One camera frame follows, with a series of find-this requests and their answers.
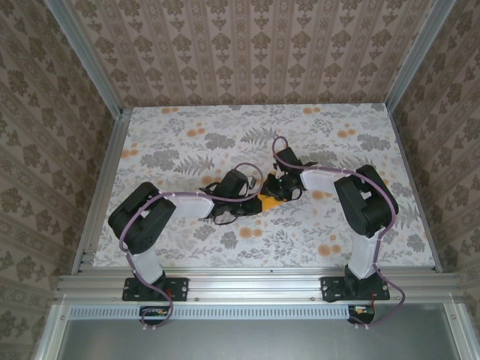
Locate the grey metal sheet panel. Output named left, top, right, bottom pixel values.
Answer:
left=35, top=302, right=480, bottom=360

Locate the floral patterned table cover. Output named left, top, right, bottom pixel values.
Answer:
left=91, top=104, right=439, bottom=269

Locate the aluminium cross rail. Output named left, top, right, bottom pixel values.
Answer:
left=55, top=272, right=464, bottom=303

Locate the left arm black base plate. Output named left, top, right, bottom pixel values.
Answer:
left=122, top=276, right=189, bottom=302

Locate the grey slotted cable duct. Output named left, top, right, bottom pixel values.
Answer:
left=69, top=304, right=349, bottom=320

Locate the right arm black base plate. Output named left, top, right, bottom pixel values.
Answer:
left=320, top=276, right=391, bottom=303

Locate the aluminium side rail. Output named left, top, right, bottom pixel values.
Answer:
left=70, top=108, right=132, bottom=275
left=388, top=107, right=443, bottom=273

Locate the black electronics board with wires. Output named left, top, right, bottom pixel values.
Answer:
left=347, top=303, right=377, bottom=324
left=139, top=305, right=170, bottom=326

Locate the aluminium upright post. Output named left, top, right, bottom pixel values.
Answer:
left=44, top=0, right=125, bottom=118
left=384, top=0, right=457, bottom=110

